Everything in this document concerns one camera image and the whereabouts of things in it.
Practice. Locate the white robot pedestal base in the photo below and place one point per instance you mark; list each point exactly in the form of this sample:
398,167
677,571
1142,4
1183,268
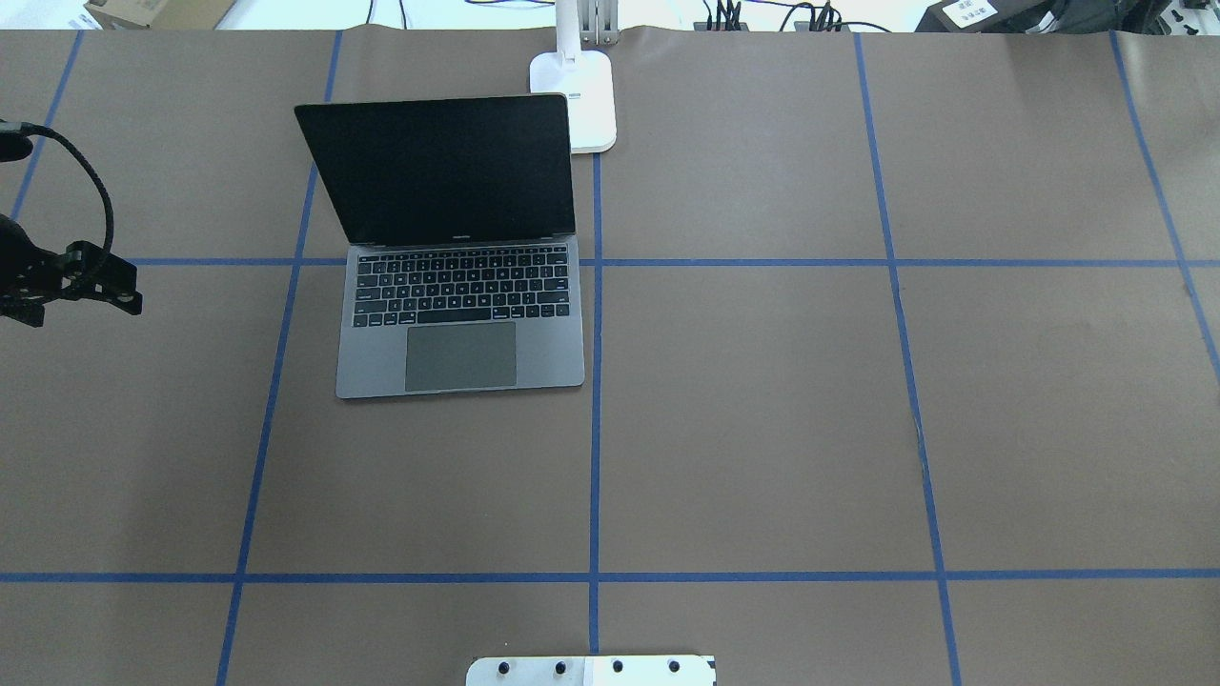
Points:
593,670

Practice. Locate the white desk lamp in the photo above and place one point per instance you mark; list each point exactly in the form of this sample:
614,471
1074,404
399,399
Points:
582,76

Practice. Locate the orange black usb hub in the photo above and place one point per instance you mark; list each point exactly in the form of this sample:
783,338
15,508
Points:
721,17

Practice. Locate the dark brown box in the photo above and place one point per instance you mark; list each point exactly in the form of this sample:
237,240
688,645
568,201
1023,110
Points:
981,16

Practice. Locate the grey laptop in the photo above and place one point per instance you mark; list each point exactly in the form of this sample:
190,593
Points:
463,270

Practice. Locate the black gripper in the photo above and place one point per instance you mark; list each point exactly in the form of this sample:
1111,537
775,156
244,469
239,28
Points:
17,255

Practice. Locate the cardboard box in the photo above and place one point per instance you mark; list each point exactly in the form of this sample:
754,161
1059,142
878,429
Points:
158,15

